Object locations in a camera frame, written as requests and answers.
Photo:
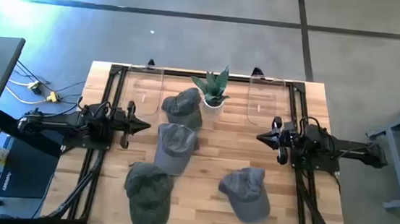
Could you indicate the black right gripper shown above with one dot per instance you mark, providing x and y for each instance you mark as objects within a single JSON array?
[{"x": 286, "y": 137}]

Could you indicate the dark green cap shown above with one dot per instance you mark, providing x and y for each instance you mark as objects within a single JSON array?
[{"x": 149, "y": 198}]

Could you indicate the light grey cap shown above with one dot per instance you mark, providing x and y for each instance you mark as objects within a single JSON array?
[{"x": 175, "y": 146}]

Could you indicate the blue-grey cap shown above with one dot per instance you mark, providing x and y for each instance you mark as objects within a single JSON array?
[{"x": 245, "y": 194}]

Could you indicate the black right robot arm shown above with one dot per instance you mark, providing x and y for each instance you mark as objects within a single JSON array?
[{"x": 349, "y": 148}]

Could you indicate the left clear plastic bin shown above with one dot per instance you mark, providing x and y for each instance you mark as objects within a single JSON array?
[{"x": 143, "y": 92}]

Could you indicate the yellow power plug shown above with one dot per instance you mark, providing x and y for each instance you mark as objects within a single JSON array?
[
  {"x": 53, "y": 96},
  {"x": 36, "y": 87}
]

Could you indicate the grey metal table frame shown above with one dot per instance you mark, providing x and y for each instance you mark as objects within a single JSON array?
[{"x": 396, "y": 165}]

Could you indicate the black aluminium table frame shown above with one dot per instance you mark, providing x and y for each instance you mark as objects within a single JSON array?
[{"x": 174, "y": 73}]

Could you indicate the white plant pot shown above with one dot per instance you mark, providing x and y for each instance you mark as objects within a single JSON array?
[{"x": 213, "y": 108}]

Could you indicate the black desk leg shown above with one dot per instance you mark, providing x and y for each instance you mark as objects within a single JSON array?
[{"x": 20, "y": 132}]

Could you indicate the dark grey cap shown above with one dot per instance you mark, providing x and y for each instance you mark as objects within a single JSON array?
[{"x": 182, "y": 105}]

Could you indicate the black stand clamp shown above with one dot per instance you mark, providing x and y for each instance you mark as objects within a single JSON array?
[
  {"x": 151, "y": 63},
  {"x": 258, "y": 72}
]

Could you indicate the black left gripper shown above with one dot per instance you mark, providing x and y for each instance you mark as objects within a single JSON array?
[{"x": 121, "y": 121}]

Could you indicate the green snake plant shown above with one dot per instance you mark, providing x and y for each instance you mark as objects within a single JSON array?
[{"x": 214, "y": 88}]

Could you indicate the black floor mat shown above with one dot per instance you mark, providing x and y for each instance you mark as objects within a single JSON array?
[{"x": 23, "y": 176}]

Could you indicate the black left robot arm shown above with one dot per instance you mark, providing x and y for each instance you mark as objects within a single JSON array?
[{"x": 57, "y": 123}]

